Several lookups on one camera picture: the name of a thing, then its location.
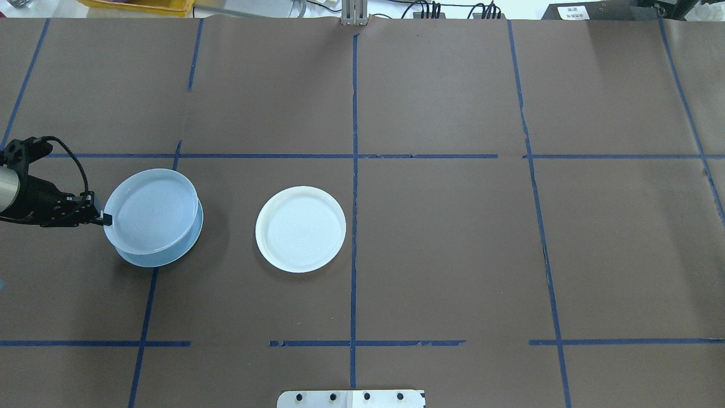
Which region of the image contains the black background cable bundle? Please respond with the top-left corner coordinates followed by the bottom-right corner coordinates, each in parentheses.
top-left (391, 0), bottom-right (506, 20)

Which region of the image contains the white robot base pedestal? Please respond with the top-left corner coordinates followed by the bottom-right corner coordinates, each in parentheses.
top-left (277, 389), bottom-right (427, 408)

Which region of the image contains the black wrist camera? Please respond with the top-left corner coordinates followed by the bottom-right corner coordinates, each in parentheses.
top-left (0, 136), bottom-right (53, 172)

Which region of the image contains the white round plate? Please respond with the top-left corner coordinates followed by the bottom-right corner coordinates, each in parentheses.
top-left (255, 185), bottom-right (347, 274)

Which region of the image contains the pale white-blue round plate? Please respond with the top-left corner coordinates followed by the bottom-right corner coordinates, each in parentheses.
top-left (103, 168), bottom-right (200, 255)

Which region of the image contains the light blue round plate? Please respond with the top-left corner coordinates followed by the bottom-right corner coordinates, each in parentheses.
top-left (116, 198), bottom-right (204, 268)

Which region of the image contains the black box with white label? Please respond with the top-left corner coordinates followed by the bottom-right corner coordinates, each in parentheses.
top-left (541, 2), bottom-right (670, 21)

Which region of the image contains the grey metal frame bracket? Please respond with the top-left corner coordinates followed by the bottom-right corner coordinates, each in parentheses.
top-left (341, 0), bottom-right (369, 27)

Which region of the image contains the yellow plastic bin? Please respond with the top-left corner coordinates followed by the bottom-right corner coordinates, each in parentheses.
top-left (76, 0), bottom-right (196, 17)

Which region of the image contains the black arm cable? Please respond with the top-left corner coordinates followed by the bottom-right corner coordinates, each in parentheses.
top-left (41, 136), bottom-right (91, 198)

